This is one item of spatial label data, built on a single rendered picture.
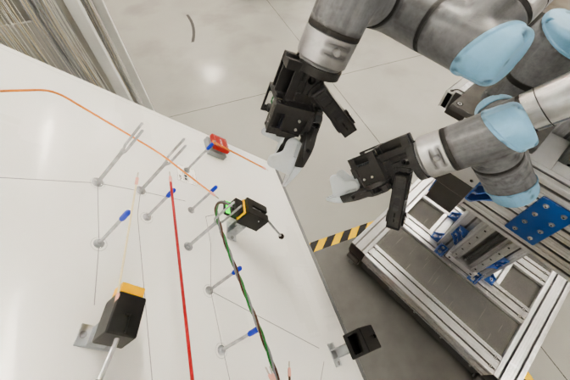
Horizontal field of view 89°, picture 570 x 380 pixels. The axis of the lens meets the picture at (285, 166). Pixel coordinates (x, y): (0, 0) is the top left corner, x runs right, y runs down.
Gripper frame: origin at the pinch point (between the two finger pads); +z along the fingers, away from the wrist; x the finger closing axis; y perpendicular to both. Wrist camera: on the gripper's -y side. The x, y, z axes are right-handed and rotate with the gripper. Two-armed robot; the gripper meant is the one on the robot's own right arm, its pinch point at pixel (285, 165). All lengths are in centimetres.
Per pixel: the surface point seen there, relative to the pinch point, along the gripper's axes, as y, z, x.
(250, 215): 3.2, 12.5, 2.1
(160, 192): 20.7, 13.5, -2.6
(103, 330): 23.5, 5.1, 25.6
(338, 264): -79, 98, -41
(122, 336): 21.6, 5.3, 26.2
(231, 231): 5.3, 19.3, 1.0
